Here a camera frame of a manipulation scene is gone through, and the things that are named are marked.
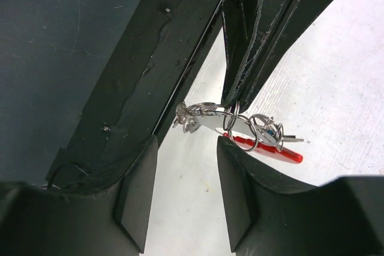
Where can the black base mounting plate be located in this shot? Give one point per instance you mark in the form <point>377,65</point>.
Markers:
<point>159,45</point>

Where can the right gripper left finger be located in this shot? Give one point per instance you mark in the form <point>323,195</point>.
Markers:
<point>104,213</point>

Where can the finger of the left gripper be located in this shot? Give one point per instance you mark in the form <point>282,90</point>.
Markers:
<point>278,24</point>
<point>248,26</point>

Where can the red handled metal key organizer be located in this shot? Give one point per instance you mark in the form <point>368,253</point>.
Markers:
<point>256,133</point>

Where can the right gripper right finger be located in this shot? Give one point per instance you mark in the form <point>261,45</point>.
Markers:
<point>270,213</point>

